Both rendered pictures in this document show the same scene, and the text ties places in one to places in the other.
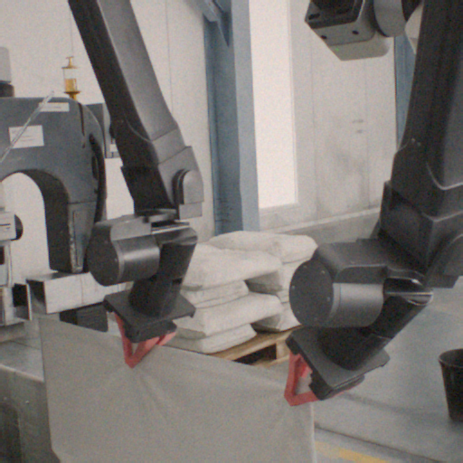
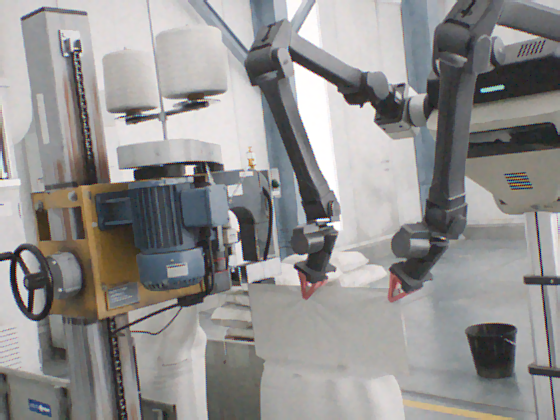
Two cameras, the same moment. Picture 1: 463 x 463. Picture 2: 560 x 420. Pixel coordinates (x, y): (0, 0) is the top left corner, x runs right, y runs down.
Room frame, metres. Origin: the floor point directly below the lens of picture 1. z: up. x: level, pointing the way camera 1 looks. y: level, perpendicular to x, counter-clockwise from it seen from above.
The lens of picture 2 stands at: (-0.78, 0.20, 1.32)
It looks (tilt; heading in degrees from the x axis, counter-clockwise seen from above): 3 degrees down; 359
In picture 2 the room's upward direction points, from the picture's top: 7 degrees counter-clockwise
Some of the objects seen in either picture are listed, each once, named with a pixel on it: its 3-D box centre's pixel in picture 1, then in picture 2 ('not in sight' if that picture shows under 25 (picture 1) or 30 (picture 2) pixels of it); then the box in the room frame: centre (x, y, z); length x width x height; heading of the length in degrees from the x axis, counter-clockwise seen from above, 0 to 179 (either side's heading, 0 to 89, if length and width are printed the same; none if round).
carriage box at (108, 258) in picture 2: not in sight; (119, 243); (0.99, 0.60, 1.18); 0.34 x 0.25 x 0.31; 136
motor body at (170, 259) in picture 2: not in sight; (167, 233); (0.80, 0.44, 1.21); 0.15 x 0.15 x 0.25
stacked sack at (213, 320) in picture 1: (218, 311); not in sight; (4.03, 0.08, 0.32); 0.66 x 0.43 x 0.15; 138
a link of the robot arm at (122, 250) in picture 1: (143, 225); (314, 227); (0.86, 0.10, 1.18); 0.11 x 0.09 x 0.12; 136
